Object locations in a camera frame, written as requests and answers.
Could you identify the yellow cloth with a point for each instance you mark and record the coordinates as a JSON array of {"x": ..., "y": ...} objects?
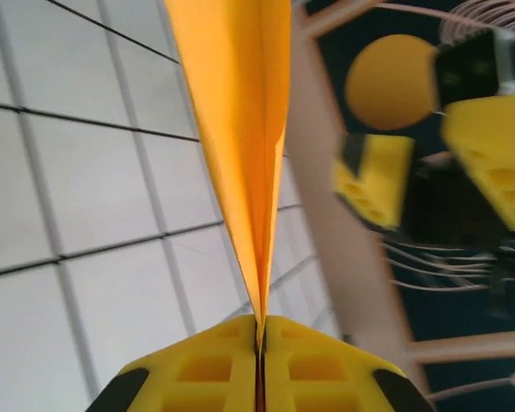
[{"x": 240, "y": 107}]

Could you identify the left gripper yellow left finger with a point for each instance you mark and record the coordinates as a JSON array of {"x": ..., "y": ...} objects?
[{"x": 240, "y": 356}]

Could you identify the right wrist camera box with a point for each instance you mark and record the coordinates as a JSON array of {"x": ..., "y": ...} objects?
[{"x": 468, "y": 73}]

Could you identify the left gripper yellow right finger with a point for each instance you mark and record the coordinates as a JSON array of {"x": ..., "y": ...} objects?
[{"x": 279, "y": 356}]

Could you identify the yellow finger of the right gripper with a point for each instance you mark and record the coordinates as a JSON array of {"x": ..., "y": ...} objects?
[
  {"x": 382, "y": 180},
  {"x": 498, "y": 141}
]

